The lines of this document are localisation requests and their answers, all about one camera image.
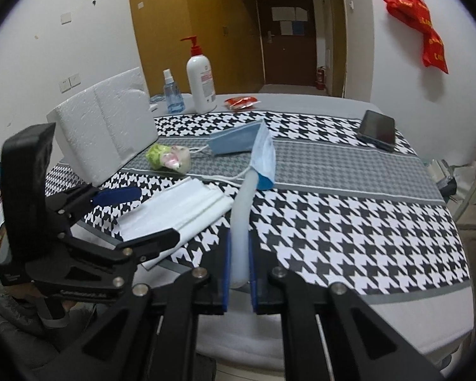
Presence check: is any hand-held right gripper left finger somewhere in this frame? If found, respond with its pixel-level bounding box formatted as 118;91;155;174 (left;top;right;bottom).
32;242;233;381

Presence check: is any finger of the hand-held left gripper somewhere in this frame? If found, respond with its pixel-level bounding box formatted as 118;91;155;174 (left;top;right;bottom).
43;184;143;223
57;228;182;272

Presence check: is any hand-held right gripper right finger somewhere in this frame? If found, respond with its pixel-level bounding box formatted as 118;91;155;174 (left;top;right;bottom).
248;242;449;381

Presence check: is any white cloth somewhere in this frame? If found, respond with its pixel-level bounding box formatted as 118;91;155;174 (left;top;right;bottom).
119;177;233;271

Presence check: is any green pink soft toy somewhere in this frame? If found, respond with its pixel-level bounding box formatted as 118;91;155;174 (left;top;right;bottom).
147;144;192;174

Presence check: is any white foam box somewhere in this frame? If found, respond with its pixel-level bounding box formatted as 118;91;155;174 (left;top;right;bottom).
47;67;158;186

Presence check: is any white foam sheet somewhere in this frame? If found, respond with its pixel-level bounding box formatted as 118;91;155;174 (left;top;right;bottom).
228;167;260;290

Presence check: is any person's left forearm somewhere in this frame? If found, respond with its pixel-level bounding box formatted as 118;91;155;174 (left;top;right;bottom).
0;270;104;381

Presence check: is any clear blue spray bottle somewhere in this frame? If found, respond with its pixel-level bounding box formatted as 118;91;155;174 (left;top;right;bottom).
162;69;186;114

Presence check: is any white pump bottle red pump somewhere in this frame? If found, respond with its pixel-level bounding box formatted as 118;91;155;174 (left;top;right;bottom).
180;36;217;114

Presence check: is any red snack packet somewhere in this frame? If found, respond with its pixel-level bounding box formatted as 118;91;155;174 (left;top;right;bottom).
224;95;259;111

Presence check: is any houndstooth tablecloth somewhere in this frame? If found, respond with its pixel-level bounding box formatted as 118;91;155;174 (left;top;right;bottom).
43;110;471;296

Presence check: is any wooden wardrobe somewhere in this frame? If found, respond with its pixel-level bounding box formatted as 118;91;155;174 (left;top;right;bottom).
126;0;262;96

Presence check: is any black smartphone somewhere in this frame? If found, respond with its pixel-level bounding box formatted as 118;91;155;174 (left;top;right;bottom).
356;110;396;152

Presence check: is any dark brown door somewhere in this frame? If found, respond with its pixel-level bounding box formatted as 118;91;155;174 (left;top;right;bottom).
255;0;316;87

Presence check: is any red plastic bag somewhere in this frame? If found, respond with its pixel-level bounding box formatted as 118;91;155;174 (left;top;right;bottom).
383;0;431;28
421;28;449;74

